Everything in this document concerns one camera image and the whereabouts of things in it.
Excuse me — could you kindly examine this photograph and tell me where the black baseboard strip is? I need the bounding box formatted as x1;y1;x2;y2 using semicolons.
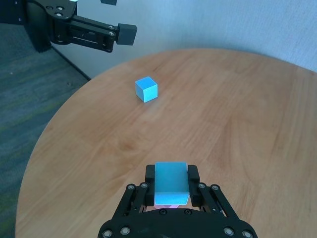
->
49;44;92;81

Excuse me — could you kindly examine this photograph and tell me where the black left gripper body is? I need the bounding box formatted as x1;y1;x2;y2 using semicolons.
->
24;0;78;53

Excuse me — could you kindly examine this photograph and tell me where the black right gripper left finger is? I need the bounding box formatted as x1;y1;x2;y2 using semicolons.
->
110;164;157;221

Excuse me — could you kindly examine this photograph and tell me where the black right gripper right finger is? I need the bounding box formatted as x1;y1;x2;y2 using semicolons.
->
186;164;240;220

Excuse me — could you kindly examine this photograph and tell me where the blue foam cube block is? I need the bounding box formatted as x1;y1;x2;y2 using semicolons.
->
134;76;159;103
154;161;191;206

